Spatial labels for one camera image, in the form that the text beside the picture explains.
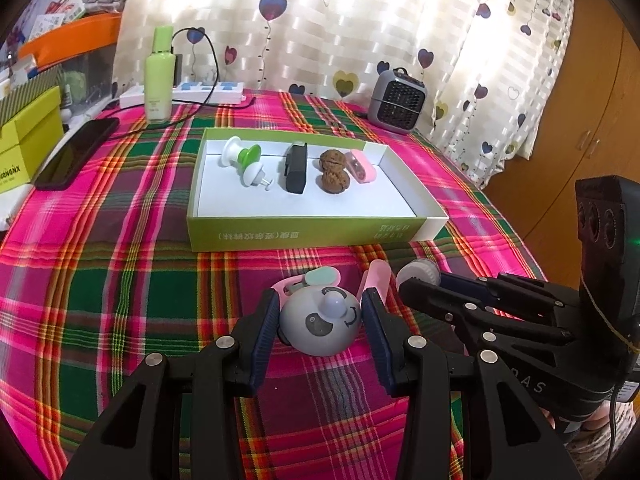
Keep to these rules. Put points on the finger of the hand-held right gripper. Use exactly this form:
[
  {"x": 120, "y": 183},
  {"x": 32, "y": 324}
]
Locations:
[
  {"x": 430, "y": 300},
  {"x": 460, "y": 282}
]

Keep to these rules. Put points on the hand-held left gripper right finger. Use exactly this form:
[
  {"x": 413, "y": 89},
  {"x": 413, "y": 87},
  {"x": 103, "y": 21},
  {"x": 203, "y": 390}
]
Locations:
[{"x": 375, "y": 330}]

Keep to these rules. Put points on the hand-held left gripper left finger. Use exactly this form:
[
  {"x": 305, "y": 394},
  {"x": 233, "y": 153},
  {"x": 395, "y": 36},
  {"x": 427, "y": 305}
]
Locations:
[{"x": 265, "y": 330}]

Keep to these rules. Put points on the white round cap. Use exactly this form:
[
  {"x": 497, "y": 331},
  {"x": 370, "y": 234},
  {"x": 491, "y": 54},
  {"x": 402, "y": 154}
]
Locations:
[{"x": 417, "y": 272}]

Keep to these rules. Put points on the grey koala hook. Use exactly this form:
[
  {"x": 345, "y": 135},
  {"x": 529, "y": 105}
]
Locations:
[{"x": 320, "y": 325}]

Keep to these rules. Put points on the green white cardboard box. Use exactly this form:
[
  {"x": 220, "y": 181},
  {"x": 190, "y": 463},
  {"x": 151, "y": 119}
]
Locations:
[{"x": 300, "y": 210}]

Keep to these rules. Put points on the light brown walnut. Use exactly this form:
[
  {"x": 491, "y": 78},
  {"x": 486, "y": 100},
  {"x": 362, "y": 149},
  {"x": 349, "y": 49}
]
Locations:
[{"x": 334, "y": 182}]

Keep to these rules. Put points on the white knob hook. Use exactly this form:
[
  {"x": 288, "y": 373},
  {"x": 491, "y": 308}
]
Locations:
[{"x": 255, "y": 176}]

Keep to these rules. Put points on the small black box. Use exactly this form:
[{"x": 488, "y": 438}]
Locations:
[{"x": 296, "y": 175}]

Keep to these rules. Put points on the pink clip with green pad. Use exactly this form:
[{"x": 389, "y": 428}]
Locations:
[{"x": 320, "y": 276}]

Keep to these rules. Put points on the dark brown walnut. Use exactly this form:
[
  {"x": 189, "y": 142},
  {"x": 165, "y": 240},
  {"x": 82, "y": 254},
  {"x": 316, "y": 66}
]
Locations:
[{"x": 332, "y": 160}]

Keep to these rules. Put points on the person's patterned clothing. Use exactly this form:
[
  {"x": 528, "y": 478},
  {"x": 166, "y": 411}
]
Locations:
[{"x": 590, "y": 440}]

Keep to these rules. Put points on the green white spool toy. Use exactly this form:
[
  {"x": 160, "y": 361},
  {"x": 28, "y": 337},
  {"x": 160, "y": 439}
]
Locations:
[{"x": 250, "y": 155}]

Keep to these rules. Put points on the plaid tablecloth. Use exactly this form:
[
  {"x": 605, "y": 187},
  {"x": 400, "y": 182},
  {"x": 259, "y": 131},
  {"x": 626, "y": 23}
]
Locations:
[{"x": 125, "y": 220}]

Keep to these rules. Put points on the wooden cabinet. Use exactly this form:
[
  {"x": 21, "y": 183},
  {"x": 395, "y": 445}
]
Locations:
[{"x": 590, "y": 85}]

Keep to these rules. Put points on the grey space heater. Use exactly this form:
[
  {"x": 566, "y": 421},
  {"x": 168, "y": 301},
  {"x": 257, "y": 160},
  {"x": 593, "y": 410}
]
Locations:
[{"x": 397, "y": 100}]

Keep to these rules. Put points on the white power strip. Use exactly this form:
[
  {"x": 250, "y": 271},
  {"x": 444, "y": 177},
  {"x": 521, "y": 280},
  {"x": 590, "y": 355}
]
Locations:
[{"x": 210, "y": 91}]

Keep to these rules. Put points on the black smartphone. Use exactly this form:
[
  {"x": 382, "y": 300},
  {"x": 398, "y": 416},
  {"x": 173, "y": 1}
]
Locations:
[{"x": 75, "y": 152}]

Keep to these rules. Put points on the green lotion bottle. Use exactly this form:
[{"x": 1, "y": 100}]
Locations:
[{"x": 160, "y": 75}]

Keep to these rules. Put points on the black charger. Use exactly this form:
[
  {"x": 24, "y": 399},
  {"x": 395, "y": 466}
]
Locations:
[{"x": 176, "y": 67}]

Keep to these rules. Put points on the heart print curtain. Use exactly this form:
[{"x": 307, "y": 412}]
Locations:
[{"x": 350, "y": 25}]

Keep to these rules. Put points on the lime printed box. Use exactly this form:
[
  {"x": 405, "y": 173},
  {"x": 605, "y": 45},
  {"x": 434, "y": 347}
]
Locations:
[{"x": 30, "y": 172}]

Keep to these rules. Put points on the clear storage container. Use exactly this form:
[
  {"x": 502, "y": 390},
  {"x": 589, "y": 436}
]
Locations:
[{"x": 87, "y": 77}]

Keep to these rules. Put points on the lime box with striped lid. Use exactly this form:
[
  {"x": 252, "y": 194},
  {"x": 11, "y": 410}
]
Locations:
[{"x": 30, "y": 110}]

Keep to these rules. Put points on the orange plastic bin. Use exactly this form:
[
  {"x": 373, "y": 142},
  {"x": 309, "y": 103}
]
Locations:
[{"x": 75, "y": 35}]

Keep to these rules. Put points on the paper packets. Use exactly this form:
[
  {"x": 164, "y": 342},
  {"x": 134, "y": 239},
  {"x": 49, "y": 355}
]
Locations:
[{"x": 57, "y": 17}]

